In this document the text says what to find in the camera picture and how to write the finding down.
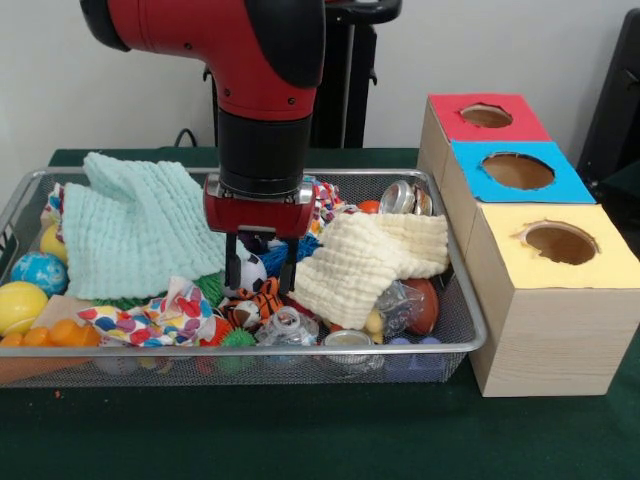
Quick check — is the mint green waffle cloth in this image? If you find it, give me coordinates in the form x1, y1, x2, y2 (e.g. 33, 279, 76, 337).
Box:
63, 151, 236, 300

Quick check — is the yellow tennis ball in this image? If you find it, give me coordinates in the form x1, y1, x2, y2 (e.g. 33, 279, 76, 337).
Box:
0, 280, 50, 337

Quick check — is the large colourful spotted cloth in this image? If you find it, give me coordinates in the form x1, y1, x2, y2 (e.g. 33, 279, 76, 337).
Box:
77, 275, 217, 349

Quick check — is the crumpled colourful spotted cloth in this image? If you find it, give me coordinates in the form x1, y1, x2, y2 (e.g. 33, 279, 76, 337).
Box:
304, 175, 361, 236

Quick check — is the cream waffle cloth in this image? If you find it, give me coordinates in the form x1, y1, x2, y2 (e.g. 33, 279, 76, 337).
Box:
289, 214, 451, 331

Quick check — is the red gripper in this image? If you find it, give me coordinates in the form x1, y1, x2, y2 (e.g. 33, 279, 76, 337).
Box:
203, 192, 318, 295

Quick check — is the blue globe ball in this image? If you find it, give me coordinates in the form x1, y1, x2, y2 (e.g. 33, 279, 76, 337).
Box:
11, 251, 70, 297

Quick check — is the dark green table cloth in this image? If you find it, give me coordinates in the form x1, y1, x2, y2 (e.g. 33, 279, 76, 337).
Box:
0, 147, 640, 480

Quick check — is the small soccer ball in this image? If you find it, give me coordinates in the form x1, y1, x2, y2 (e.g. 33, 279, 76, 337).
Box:
222, 252, 269, 300

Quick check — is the crushed clear plastic bottle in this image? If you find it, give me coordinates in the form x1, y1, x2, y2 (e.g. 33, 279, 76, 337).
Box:
255, 306, 321, 346

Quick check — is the silver wire mesh bin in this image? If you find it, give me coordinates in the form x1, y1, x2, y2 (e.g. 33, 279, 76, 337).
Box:
0, 167, 490, 389

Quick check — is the brown toy football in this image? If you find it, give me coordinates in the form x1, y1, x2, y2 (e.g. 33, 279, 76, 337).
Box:
402, 278, 441, 335

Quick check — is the orange plastic toy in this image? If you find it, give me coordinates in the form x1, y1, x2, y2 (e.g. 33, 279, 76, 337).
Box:
0, 318, 101, 347

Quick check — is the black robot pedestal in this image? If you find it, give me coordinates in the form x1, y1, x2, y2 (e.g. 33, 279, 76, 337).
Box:
202, 0, 404, 149

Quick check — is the orange tiger plush toy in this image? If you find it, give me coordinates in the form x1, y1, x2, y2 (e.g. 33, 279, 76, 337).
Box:
222, 277, 284, 329

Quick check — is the wooden box with three holes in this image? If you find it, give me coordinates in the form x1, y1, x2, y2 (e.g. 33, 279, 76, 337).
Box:
417, 92, 640, 399

